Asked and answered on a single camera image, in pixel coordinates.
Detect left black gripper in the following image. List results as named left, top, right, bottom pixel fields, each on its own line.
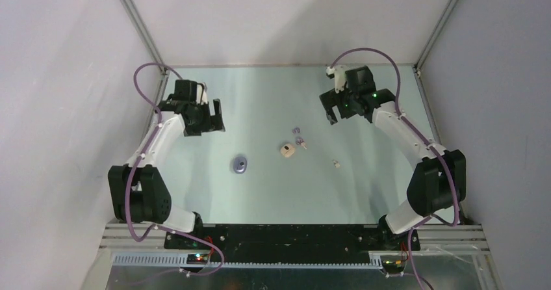
left=185, top=99, right=225, bottom=137

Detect purple earbud charging case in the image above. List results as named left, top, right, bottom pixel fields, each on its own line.
left=233, top=155, right=248, bottom=174

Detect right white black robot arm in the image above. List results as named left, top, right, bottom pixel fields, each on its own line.
left=319, top=66, right=467, bottom=250

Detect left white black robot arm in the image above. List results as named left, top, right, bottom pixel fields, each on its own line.
left=108, top=79, right=225, bottom=249

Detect beige earbud charging case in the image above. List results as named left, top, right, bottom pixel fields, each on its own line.
left=280, top=143, right=296, bottom=158

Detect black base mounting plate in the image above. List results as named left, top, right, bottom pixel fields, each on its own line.
left=164, top=224, right=420, bottom=265

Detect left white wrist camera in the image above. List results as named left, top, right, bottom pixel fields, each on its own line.
left=196, top=83, right=209, bottom=105

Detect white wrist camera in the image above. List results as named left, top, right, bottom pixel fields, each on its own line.
left=196, top=83, right=209, bottom=105
left=326, top=65, right=348, bottom=94

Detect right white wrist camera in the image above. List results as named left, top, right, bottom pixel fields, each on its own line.
left=326, top=65, right=348, bottom=94

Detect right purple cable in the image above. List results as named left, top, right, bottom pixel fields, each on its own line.
left=330, top=47, right=461, bottom=290

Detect purple cable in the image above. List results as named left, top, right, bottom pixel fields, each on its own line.
left=330, top=47, right=461, bottom=290
left=123, top=62, right=225, bottom=277

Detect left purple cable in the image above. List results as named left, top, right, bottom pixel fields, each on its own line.
left=123, top=62, right=225, bottom=277

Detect grey slotted cable duct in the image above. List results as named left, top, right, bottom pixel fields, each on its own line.
left=112, top=253, right=384, bottom=270

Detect aluminium frame rail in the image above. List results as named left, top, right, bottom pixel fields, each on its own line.
left=99, top=224, right=491, bottom=256

